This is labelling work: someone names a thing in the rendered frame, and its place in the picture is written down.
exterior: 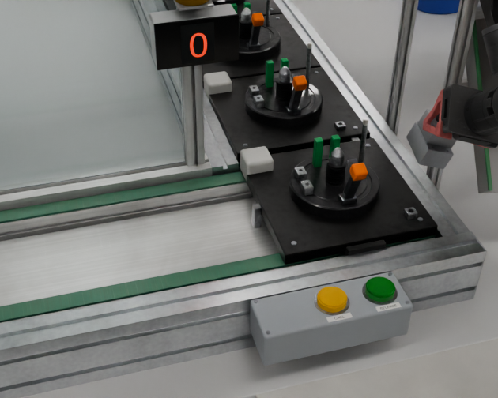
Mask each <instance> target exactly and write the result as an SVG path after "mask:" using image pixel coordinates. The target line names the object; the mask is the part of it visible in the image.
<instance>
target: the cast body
mask: <svg viewBox="0 0 498 398"><path fill-rule="evenodd" d="M430 111H431V110H429V109H427V110H426V111H425V112H424V113H423V115H422V117H421V119H420V120H419V121H417V122H415V123H414V125H413V127H412V128H411V130H410V131H409V133H408V135H407V136H406V138H407V140H408V142H409V145H410V147H411V149H412V150H413V153H414V155H415V157H416V159H417V162H418V163H419V164H420V165H424V166H429V167H436V168H440V169H444V168H445V167H446V166H447V164H448V163H449V161H450V160H451V158H452V156H453V155H454V154H453V152H452V151H451V148H452V147H453V145H454V144H455V142H456V141H457V140H455V139H454V138H453V137H452V138H451V140H448V139H445V138H441V137H437V136H436V135H434V134H432V133H429V132H427V131H424V130H423V121H424V119H425V118H426V117H427V115H428V114H429V112H430ZM439 117H440V114H438V115H437V116H436V117H435V118H434V119H433V120H432V121H431V126H435V127H436V125H437V122H438V121H439Z"/></svg>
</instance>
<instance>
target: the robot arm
mask: <svg viewBox="0 0 498 398"><path fill-rule="evenodd" d="M482 35H483V38H484V41H485V47H486V50H487V54H488V57H489V64H490V67H491V71H492V75H493V76H494V77H495V76H498V24H495V25H492V26H490V27H487V28H485V29H484V30H482ZM438 114H440V117H439V121H438V122H437V125H436V127H435V126H431V121H432V120H433V119H434V118H435V117H436V116H437V115H438ZM423 130H424V131H427V132H429V133H432V134H434V135H436V136H437V137H441V138H445V139H448V140H451V138H452V137H453V138H454V139H455V140H458V141H464V142H468V143H471V144H474V145H477V146H480V147H483V148H496V147H497V146H498V86H497V87H495V88H490V89H489V90H486V91H481V90H477V89H474V88H469V87H466V86H462V85H459V84H452V85H449V86H447V87H446V88H445V89H442V90H441V91H440V94H439V96H438V98H437V100H436V103H435V105H434V107H433V108H432V110H431V111H430V112H429V114H428V115H427V117H426V118H425V119H424V121H423Z"/></svg>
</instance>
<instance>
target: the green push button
mask: <svg viewBox="0 0 498 398"><path fill-rule="evenodd" d="M365 292H366V295H367V296H368V297H369V298H370V299H372V300H374V301H377V302H387V301H389V300H391V299H392V298H393V297H394V293H395V285H394V283H393V282H392V281H390V280H389V279H387V278H385V277H380V276H377V277H373V278H371V279H370V280H368V281H367V283H366V287H365Z"/></svg>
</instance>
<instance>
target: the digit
mask: <svg viewBox="0 0 498 398"><path fill-rule="evenodd" d="M180 34H181V51H182V64H188V63H194V62H206V61H212V60H215V54H214V22H208V23H201V24H188V25H181V26H180Z"/></svg>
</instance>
